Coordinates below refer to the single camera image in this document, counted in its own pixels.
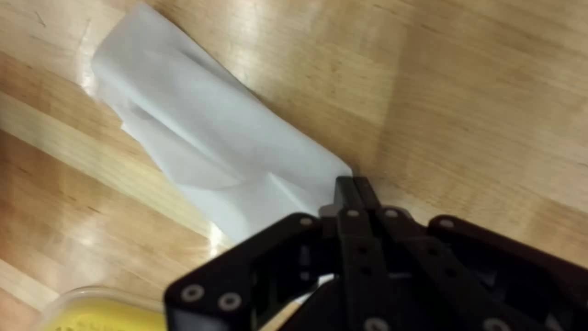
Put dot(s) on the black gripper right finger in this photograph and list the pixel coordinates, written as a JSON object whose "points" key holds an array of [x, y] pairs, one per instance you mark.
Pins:
{"points": [[465, 277]]}

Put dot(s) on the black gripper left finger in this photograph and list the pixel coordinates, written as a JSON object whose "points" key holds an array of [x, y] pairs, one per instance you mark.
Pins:
{"points": [[263, 270]]}

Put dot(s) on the white paper towel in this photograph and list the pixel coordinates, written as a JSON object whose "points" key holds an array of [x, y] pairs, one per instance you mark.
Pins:
{"points": [[208, 136]]}

